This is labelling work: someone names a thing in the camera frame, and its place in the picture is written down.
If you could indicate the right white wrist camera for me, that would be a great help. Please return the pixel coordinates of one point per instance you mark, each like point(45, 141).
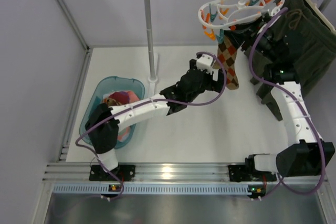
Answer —
point(270, 11)

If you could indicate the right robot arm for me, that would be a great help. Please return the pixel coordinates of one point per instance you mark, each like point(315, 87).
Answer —
point(307, 154)

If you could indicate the teal plastic basin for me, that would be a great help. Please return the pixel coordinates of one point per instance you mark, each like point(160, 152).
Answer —
point(106, 87)

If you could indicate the white round clip hanger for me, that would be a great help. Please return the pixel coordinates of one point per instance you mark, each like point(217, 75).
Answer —
point(218, 16)

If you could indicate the argyle brown orange sock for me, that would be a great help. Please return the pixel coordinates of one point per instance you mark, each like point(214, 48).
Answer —
point(227, 54)

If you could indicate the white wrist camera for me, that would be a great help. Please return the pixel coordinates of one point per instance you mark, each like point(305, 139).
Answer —
point(270, 11)
point(203, 62)

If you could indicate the pink patterned sock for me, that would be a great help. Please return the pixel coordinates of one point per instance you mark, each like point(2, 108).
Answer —
point(124, 135)

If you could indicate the dark green shorts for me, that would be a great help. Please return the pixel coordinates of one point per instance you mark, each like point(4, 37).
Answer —
point(318, 50)

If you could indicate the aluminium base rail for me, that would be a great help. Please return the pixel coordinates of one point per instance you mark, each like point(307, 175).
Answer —
point(144, 172)

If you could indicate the grey slotted cable duct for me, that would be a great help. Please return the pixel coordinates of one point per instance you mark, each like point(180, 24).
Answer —
point(235, 189)

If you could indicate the white clothes hanger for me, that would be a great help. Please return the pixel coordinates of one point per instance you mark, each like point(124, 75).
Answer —
point(319, 15)

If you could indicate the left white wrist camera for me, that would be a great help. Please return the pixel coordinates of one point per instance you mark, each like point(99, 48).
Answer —
point(203, 62)

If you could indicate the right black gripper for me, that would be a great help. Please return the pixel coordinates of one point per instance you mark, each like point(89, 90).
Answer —
point(248, 36)

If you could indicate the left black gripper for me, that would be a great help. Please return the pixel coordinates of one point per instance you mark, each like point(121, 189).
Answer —
point(214, 80)

